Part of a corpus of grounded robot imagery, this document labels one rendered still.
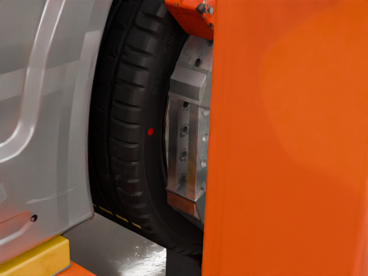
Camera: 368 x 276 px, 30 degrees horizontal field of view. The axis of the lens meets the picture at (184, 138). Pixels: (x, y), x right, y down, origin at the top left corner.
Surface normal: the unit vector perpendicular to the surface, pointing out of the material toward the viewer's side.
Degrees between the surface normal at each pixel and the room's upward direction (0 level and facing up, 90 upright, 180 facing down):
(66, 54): 90
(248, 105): 90
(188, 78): 45
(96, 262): 0
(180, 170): 90
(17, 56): 90
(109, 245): 0
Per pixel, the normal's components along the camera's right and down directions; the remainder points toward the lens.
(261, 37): -0.64, 0.30
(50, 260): 0.77, 0.29
